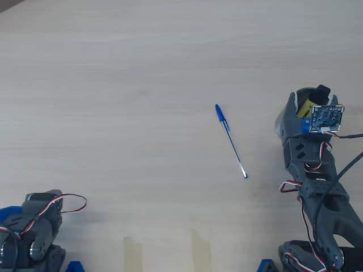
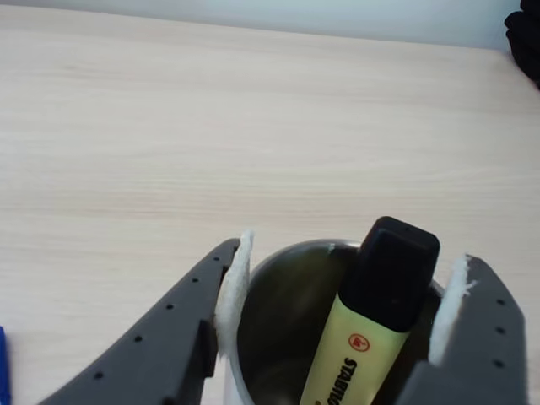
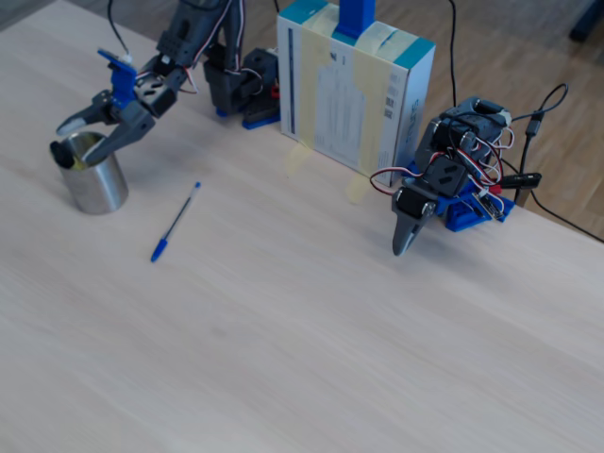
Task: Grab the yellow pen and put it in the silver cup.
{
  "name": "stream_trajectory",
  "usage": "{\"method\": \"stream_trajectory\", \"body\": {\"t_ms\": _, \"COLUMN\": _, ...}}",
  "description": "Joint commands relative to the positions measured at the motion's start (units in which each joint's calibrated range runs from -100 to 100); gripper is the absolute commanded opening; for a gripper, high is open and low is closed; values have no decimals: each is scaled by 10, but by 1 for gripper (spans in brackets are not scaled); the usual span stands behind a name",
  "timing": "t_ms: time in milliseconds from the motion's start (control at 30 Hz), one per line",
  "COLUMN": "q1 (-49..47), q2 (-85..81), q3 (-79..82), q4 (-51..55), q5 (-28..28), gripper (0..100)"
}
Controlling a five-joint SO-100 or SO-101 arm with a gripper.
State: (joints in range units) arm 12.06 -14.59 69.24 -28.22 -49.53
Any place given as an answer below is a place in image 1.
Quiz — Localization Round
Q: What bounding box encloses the grey gripper without camera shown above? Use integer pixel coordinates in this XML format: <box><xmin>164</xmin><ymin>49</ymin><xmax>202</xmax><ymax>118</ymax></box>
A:
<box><xmin>22</xmin><ymin>189</ymin><xmax>65</xmax><ymax>227</ymax></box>

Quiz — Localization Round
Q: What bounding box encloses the grey gripper with camera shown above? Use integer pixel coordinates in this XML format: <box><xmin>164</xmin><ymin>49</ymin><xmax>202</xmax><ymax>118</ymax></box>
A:
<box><xmin>282</xmin><ymin>92</ymin><xmax>339</xmax><ymax>175</ymax></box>

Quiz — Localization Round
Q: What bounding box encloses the yellow Stabilo highlighter black cap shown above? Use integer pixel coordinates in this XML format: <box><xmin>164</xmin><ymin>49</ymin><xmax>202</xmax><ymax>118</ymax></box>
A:
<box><xmin>296</xmin><ymin>84</ymin><xmax>332</xmax><ymax>119</ymax></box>

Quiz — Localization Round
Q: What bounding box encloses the blue base of plain arm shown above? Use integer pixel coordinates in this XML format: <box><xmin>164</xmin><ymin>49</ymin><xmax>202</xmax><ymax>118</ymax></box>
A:
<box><xmin>0</xmin><ymin>206</ymin><xmax>86</xmax><ymax>272</ymax></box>

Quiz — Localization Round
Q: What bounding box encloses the blue capped ballpoint pen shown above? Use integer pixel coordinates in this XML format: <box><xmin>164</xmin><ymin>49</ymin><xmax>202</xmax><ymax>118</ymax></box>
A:
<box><xmin>214</xmin><ymin>104</ymin><xmax>250</xmax><ymax>179</ymax></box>

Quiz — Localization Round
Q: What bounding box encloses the silver steel mug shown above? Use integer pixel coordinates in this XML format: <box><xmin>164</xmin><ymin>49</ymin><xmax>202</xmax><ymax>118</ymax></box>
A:
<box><xmin>274</xmin><ymin>87</ymin><xmax>316</xmax><ymax>140</ymax></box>

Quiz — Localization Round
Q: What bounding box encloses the pale yellow masking tape strip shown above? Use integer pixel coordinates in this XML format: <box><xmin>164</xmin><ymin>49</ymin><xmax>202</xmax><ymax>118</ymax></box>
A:
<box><xmin>190</xmin><ymin>228</ymin><xmax>212</xmax><ymax>272</ymax></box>
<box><xmin>123</xmin><ymin>236</ymin><xmax>143</xmax><ymax>272</ymax></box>

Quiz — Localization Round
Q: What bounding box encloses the wrist camera board blue mount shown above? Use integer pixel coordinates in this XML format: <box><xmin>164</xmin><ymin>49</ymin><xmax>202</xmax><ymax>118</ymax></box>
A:
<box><xmin>301</xmin><ymin>104</ymin><xmax>346</xmax><ymax>134</ymax></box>

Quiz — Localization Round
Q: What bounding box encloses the grey robot arm without camera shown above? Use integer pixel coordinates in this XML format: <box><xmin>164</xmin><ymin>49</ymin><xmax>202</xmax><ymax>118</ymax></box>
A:
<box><xmin>0</xmin><ymin>203</ymin><xmax>67</xmax><ymax>272</ymax></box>

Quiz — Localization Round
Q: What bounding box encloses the looping red white black wire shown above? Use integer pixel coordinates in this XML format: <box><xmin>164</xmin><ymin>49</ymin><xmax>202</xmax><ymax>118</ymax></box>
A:
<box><xmin>16</xmin><ymin>193</ymin><xmax>88</xmax><ymax>236</ymax></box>

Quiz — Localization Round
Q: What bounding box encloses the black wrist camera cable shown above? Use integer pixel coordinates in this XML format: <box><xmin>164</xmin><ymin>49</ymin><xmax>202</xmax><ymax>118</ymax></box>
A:
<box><xmin>311</xmin><ymin>129</ymin><xmax>363</xmax><ymax>256</ymax></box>

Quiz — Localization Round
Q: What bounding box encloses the servo wire on camera arm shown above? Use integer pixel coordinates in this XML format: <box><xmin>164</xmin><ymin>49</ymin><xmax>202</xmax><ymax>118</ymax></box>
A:
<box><xmin>279</xmin><ymin>141</ymin><xmax>334</xmax><ymax>272</ymax></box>

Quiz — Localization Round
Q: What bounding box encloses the grey robot arm with camera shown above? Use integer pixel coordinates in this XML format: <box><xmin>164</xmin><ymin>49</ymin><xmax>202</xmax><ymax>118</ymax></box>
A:
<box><xmin>277</xmin><ymin>152</ymin><xmax>363</xmax><ymax>272</ymax></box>

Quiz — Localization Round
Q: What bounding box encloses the blue base of camera arm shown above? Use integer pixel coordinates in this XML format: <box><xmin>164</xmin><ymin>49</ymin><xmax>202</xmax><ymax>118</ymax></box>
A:
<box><xmin>256</xmin><ymin>259</ymin><xmax>277</xmax><ymax>272</ymax></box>

